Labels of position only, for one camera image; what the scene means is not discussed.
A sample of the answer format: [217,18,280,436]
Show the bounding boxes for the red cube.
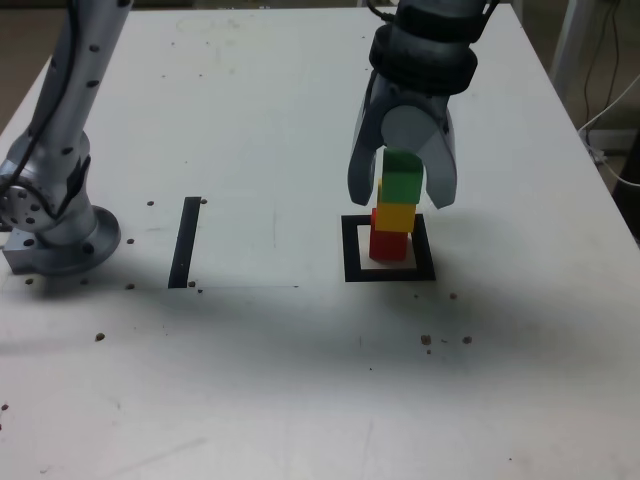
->
[368,208,409,264]

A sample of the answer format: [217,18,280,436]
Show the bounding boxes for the yellow cube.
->
[374,179,417,234]

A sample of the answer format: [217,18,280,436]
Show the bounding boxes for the green cube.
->
[380,148,424,205]

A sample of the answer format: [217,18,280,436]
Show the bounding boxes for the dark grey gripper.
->
[346,71,460,211]

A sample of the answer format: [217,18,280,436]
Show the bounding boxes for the black background cable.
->
[582,0,621,126]

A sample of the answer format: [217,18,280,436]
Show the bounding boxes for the white background cable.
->
[578,73,640,187]

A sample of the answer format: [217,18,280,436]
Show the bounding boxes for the white frame leg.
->
[548,0,594,89]

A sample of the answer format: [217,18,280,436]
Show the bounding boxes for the black tape square outline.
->
[340,213,437,284]

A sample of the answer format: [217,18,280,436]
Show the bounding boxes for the black tape strip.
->
[167,196,202,290]

